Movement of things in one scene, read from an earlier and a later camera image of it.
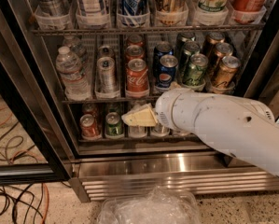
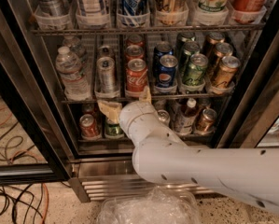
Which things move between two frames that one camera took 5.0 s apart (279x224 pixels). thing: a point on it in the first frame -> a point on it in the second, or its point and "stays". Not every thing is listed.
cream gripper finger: (174, 85) -> (146, 95)
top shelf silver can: (53, 0) stays
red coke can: (137, 78) stays
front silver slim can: (106, 80) stays
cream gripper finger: (143, 115) -> (111, 110)
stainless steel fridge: (76, 72) stays
